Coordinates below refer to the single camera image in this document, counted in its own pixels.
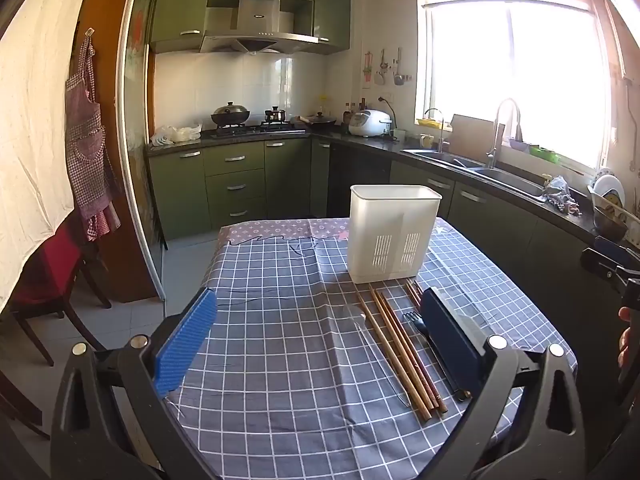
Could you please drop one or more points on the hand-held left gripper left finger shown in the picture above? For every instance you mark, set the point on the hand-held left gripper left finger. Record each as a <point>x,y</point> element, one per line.
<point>184,347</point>

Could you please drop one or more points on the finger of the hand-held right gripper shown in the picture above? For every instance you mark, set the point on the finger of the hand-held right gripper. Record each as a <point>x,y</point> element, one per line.
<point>602,263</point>
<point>610,246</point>

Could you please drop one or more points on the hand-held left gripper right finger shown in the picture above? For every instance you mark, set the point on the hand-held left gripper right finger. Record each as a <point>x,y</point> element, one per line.
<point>450,342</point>

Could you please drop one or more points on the red-tipped wooden chopstick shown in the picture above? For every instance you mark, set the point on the red-tipped wooden chopstick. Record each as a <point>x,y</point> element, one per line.
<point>414,357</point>
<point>430,382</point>

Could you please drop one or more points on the dark fork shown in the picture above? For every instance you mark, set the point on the dark fork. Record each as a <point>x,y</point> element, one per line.
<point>414,324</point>

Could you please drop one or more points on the light bamboo chopstick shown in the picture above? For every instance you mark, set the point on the light bamboo chopstick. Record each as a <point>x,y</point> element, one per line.
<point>399,355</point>
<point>407,355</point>

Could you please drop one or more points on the brown wooden chopstick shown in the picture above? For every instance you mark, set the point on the brown wooden chopstick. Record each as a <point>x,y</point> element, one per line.
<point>410,291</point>
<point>419,288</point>
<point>414,291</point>

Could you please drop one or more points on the clear plastic spoon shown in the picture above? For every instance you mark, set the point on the clear plastic spoon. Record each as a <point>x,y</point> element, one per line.
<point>357,316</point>

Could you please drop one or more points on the white plastic utensil holder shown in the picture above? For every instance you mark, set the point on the white plastic utensil holder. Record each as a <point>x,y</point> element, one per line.
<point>390,230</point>

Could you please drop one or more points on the person's right hand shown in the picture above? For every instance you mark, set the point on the person's right hand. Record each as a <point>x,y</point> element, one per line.
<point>625,345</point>

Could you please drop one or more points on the dish rack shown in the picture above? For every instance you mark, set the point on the dish rack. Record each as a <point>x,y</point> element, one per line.
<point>612,222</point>

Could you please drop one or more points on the white plate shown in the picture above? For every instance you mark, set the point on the white plate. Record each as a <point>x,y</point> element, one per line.
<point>610,187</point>

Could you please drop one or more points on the crumpled cloth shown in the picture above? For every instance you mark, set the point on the crumpled cloth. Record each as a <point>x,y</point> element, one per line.
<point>560,195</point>

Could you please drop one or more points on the blue checked tablecloth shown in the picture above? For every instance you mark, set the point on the blue checked tablecloth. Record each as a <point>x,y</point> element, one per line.
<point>290,340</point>

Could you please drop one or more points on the green bowl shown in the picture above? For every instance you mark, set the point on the green bowl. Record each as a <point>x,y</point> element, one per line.
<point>545,154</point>

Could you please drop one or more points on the tall steel faucet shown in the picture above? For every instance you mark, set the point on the tall steel faucet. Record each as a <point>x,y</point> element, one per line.
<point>492,150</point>

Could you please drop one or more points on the red chair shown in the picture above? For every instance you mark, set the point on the red chair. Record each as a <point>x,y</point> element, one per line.
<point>50,270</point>

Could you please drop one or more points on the green base cabinets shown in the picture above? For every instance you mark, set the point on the green base cabinets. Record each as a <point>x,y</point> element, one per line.
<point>235,185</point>

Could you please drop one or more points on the brown board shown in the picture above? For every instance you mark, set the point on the brown board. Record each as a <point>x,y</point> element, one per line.
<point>472,132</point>

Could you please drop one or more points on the steel sink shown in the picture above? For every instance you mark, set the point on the steel sink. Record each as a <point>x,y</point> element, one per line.
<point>450,160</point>

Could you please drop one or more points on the window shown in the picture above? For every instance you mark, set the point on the window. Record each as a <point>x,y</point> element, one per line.
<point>525,70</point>

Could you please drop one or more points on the white mug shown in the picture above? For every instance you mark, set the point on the white mug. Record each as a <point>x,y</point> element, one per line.
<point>426,141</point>

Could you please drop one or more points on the small steel faucet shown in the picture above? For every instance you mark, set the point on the small steel faucet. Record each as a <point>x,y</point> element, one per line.
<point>440,132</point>

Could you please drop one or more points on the white plastic bag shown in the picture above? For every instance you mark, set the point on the white plastic bag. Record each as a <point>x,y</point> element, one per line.
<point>177,135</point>

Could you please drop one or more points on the grey cup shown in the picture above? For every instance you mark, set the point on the grey cup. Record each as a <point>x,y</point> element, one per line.
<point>398,136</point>

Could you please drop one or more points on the yellow tray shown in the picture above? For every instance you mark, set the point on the yellow tray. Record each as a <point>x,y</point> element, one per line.
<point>429,122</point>

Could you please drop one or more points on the black kitchen countertop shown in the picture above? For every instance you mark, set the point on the black kitchen countertop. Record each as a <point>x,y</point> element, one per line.
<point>360,142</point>

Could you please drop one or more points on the checked apron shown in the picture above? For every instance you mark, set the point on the checked apron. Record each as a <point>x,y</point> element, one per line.
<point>87,150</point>

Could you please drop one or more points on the gas stove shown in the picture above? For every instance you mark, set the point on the gas stove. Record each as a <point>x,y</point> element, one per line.
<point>260,130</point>

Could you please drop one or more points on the white rice cooker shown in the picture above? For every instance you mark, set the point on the white rice cooker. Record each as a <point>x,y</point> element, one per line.
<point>369,124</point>

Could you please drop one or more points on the black wok with lid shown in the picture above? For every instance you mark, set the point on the black wok with lid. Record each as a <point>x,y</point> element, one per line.
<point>230,115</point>

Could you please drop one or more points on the sliding glass door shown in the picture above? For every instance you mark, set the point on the sliding glass door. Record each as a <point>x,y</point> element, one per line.
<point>137,110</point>

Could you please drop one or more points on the small black pot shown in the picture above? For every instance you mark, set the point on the small black pot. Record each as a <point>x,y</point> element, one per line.
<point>275,116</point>

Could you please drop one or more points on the condiment bottles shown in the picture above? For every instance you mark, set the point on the condiment bottles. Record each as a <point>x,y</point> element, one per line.
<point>352,112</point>

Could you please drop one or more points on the black frying pan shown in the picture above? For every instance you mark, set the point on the black frying pan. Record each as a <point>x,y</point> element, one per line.
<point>320,121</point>

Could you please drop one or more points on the white curtain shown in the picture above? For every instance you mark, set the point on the white curtain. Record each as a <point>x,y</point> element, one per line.
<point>35,110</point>

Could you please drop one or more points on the steel range hood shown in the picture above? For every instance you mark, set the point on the steel range hood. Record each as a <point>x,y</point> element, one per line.
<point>257,25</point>

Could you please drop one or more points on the hanging wall utensils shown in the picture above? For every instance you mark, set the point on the hanging wall utensils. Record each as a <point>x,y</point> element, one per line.
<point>382,72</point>

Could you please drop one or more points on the green wall cabinets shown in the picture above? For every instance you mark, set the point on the green wall cabinets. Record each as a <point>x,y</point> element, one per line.
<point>180,5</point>

